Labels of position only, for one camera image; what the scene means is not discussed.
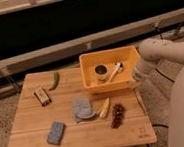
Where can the small brown box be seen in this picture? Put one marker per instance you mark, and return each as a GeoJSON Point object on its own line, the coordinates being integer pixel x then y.
{"type": "Point", "coordinates": [42, 96]}

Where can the yellow plastic tray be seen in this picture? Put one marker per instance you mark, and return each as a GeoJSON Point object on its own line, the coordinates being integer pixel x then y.
{"type": "Point", "coordinates": [127, 56]}

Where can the grey crumpled cloth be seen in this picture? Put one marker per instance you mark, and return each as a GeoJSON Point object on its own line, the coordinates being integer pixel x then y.
{"type": "Point", "coordinates": [82, 109]}

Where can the dark red grape bunch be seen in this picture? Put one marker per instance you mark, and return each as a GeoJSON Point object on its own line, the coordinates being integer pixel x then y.
{"type": "Point", "coordinates": [118, 115]}

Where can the yellow banana toy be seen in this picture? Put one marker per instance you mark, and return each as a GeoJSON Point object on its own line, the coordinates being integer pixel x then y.
{"type": "Point", "coordinates": [104, 110]}

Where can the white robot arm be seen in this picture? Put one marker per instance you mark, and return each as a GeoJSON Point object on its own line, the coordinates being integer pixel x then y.
{"type": "Point", "coordinates": [151, 52]}

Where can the blue sponge block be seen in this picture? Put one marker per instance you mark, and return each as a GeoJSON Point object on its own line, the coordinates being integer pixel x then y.
{"type": "Point", "coordinates": [56, 133]}

